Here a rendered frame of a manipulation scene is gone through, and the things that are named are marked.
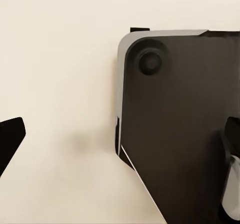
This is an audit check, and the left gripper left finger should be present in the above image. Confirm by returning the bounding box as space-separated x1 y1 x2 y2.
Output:
0 117 26 177

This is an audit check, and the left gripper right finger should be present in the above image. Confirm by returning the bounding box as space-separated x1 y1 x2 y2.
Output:
224 117 240 156

